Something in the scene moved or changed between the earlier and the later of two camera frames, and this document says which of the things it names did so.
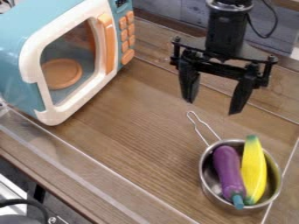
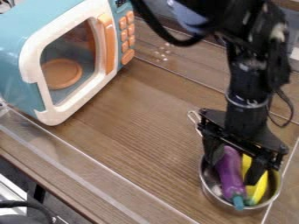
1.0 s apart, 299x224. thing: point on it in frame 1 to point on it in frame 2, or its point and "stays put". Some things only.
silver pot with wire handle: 209,181 stays put
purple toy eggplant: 230,174 stays put
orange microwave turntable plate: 61,73 stays put
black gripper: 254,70 to 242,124
